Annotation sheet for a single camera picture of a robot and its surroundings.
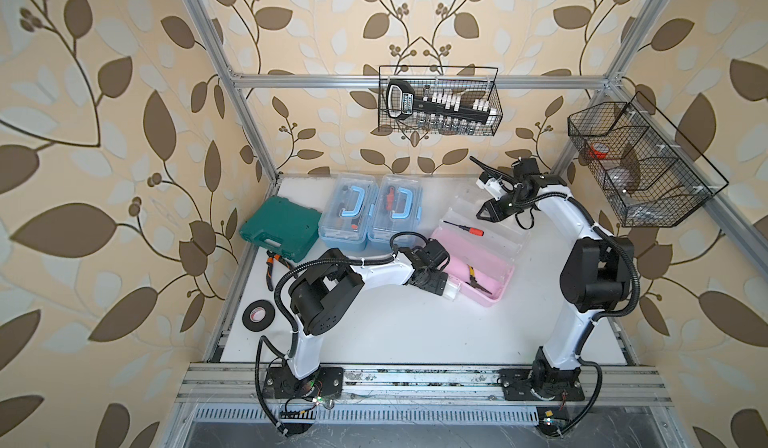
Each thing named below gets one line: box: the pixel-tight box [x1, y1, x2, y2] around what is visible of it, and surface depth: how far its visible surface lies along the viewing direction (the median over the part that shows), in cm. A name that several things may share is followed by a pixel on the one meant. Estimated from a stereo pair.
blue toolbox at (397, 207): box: [367, 175, 424, 251], surface depth 101 cm
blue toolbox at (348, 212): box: [318, 173, 379, 252], surface depth 98 cm
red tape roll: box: [588, 142, 610, 159], surface depth 84 cm
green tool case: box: [240, 195, 322, 263], surface depth 102 cm
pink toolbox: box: [430, 184, 530, 307], surface depth 89 cm
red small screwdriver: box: [443, 220, 485, 237], surface depth 88 cm
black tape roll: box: [242, 300, 275, 332], surface depth 85 cm
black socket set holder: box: [386, 80, 495, 124], surface depth 86 cm
